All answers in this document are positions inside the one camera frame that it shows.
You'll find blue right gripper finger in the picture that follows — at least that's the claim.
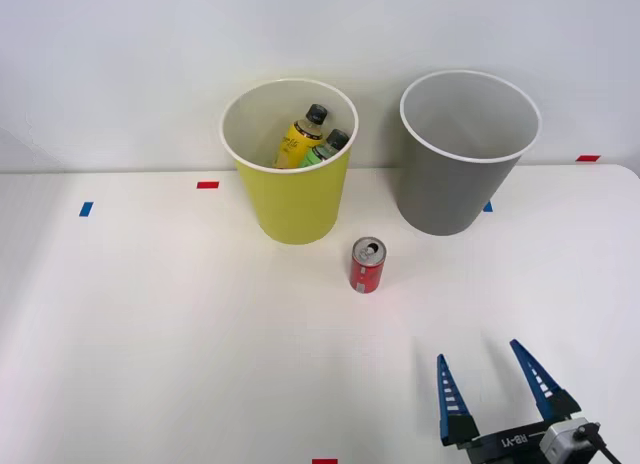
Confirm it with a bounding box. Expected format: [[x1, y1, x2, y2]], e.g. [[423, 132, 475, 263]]
[[435, 353, 479, 449], [509, 338, 583, 426]]

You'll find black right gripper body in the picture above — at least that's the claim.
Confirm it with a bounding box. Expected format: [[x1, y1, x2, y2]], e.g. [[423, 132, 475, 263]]
[[457, 422, 552, 464]]

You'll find yellow label plastic bottle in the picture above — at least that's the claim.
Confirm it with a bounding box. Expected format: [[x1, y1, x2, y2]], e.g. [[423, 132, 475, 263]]
[[271, 103, 329, 171]]

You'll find red drink can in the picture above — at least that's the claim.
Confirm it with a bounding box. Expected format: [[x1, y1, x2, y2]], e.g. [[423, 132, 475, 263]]
[[349, 236, 389, 296]]

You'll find grey plastic waste bin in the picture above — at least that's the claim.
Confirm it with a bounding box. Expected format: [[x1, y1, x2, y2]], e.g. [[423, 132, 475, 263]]
[[398, 69, 543, 237]]

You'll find yellow-green plastic waste bin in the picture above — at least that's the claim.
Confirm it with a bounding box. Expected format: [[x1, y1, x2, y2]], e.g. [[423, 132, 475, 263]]
[[220, 77, 361, 246]]

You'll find green label plastic bottle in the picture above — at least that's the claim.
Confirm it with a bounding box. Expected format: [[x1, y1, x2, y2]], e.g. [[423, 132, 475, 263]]
[[299, 128, 350, 169]]

